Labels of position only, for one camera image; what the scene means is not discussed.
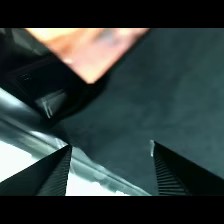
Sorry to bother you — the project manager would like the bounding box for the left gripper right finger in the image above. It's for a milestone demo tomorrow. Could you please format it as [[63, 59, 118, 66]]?
[[152, 140, 224, 197]]

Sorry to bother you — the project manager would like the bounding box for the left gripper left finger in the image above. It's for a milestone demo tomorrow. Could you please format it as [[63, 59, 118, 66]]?
[[0, 144, 73, 197]]

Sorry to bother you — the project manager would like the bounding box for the dark garment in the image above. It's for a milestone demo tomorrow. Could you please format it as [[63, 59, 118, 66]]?
[[49, 28, 224, 197]]

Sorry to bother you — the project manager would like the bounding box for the silver frame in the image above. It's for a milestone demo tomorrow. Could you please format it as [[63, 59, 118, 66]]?
[[0, 87, 151, 197]]

